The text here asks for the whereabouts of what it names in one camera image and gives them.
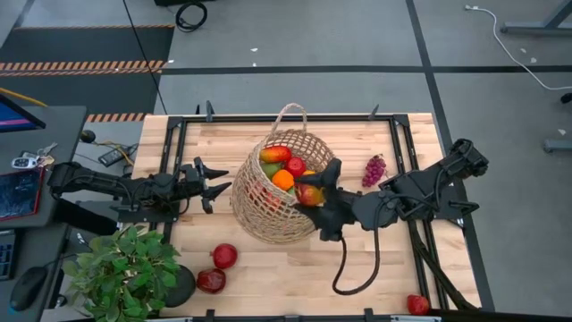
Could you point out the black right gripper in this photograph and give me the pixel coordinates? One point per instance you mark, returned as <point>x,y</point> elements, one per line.
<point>342,212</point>

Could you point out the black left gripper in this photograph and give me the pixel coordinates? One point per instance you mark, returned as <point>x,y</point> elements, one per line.
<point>190,183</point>

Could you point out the yellow red apple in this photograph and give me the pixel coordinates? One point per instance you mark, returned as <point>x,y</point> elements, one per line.
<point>308,195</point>

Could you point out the orange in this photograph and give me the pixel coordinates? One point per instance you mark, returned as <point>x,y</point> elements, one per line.
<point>283,180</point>

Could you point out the small green fruit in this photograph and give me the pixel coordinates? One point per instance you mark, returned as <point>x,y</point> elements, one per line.
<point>269,170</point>

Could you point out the woven wicker basket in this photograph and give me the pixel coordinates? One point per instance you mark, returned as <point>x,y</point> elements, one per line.
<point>263,223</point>

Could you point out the red orange mango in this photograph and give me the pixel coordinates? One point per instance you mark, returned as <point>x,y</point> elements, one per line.
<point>275,154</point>

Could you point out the dark red pomegranate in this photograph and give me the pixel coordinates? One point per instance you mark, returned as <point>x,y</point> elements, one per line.
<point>211,280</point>

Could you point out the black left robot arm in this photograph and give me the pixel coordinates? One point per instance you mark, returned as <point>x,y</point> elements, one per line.
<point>98,182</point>

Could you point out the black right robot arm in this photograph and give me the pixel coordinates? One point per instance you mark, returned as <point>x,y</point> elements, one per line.
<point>420,183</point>

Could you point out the purple grape bunch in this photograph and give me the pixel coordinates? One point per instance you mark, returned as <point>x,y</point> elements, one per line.
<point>374,170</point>

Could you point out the black power adapter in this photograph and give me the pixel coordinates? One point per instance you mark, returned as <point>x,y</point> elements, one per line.
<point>111,157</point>

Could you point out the black plant pot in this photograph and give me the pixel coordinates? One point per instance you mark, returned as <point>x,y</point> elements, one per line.
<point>182,286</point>

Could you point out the green potted plant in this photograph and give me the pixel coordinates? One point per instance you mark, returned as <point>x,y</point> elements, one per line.
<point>120,268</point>

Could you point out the black round knob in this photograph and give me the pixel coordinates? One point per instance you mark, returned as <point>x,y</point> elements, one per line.
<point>88,136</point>

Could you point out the grey desk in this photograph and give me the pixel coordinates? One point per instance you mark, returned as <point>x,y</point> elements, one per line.
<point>62,134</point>

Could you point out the key bunch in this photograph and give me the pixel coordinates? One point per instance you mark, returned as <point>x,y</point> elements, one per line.
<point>46,152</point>

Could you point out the black striped floor mat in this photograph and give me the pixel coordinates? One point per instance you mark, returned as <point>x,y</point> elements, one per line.
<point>89,44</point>

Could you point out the car key fob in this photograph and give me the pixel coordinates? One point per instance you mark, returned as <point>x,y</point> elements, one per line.
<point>22,162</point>

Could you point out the tablet with red case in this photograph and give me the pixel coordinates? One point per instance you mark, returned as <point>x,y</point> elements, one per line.
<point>20,192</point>

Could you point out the computer monitor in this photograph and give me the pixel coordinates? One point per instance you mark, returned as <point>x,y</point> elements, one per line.
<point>18,118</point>

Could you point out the black computer mouse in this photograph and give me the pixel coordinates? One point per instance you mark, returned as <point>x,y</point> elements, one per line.
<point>27,286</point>

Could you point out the black keyboard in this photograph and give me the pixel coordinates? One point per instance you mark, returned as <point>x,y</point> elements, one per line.
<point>6,255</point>

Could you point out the grey furniture foot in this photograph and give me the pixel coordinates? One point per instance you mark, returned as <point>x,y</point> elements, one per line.
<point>557,146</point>

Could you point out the black caster wheel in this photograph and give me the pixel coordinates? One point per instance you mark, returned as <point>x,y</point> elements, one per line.
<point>567,98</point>

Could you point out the grey table leg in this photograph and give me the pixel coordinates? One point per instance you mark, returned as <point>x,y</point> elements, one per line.
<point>532,29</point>

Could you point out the black aluminium frame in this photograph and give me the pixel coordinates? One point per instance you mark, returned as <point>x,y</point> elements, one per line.
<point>241,119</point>

